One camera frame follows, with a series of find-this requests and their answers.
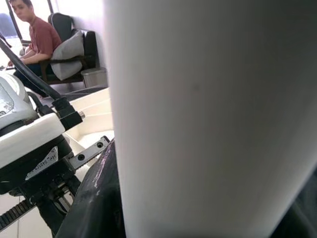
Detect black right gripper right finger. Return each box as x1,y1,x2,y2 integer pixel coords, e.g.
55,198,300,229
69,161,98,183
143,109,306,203
279,166,317,238

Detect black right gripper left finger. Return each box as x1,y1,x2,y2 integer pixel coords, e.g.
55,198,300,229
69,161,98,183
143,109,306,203
55,138,127,238

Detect white plastic table top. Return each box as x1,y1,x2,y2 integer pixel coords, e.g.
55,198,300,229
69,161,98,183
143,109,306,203
47,86,114,159

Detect white plastic table leg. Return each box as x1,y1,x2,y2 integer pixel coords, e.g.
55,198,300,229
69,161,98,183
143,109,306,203
103,0,317,238

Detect steel waste bin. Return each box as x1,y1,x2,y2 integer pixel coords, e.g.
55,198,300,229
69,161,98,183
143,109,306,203
80,67,108,89

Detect grey cushion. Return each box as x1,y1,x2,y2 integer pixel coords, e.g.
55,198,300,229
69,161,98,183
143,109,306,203
51,31,85,81

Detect black armchair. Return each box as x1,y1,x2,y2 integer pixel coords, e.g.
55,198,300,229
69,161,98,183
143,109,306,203
41,12,97,85

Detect person in red shirt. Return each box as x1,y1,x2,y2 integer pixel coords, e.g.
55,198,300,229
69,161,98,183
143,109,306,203
8,0,62,97

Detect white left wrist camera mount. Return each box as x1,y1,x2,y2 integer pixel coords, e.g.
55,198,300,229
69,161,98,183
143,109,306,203
0,113,66,169

